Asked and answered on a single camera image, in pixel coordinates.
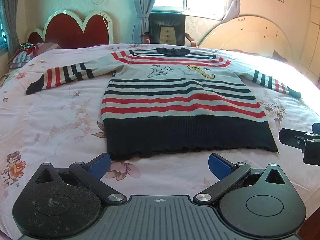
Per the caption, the blue-grey left curtain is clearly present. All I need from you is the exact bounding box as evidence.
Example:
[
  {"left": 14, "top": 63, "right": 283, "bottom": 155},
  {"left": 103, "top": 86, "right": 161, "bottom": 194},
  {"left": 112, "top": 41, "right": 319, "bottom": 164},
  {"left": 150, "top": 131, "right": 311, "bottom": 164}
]
[{"left": 132, "top": 0, "right": 155, "bottom": 44}]

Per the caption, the striped folded clothes pile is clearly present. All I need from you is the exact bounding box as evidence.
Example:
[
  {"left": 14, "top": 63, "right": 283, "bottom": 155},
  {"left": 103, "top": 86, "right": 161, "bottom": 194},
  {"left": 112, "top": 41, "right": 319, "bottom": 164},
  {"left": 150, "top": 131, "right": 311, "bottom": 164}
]
[{"left": 7, "top": 42, "right": 61, "bottom": 69}]

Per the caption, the grey window curtain far left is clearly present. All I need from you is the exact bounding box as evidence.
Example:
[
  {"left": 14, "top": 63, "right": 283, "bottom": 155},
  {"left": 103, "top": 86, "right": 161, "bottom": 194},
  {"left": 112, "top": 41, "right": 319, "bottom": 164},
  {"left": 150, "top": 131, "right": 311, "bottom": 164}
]
[{"left": 1, "top": 0, "right": 20, "bottom": 58}]

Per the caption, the striped knit sweater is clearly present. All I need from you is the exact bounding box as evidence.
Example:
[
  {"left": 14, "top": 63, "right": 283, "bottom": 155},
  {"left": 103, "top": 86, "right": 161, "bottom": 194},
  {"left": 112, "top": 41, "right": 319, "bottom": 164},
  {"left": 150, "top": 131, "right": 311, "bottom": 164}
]
[{"left": 26, "top": 48, "right": 301, "bottom": 160}]

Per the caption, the red heart-shaped headboard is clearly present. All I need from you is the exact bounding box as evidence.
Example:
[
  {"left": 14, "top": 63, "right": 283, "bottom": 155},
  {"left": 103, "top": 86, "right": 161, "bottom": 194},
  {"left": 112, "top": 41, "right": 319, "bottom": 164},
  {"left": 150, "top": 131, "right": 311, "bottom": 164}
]
[{"left": 27, "top": 10, "right": 114, "bottom": 49}]

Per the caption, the white right curtain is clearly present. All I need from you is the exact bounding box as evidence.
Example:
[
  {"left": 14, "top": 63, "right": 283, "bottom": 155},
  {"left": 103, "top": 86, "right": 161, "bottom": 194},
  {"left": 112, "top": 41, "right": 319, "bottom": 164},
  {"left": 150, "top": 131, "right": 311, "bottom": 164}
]
[{"left": 221, "top": 0, "right": 241, "bottom": 23}]

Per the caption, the cream arched headboard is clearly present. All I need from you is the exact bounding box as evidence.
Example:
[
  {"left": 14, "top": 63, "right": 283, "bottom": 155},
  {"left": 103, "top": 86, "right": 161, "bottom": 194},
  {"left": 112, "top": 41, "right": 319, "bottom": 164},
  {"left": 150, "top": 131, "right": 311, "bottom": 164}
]
[{"left": 199, "top": 16, "right": 293, "bottom": 64}]

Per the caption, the black leather armchair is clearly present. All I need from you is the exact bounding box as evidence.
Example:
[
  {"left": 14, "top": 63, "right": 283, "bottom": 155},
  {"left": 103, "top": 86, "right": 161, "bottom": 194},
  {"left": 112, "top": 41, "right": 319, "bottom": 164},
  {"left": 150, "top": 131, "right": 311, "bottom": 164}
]
[{"left": 143, "top": 11, "right": 197, "bottom": 48}]

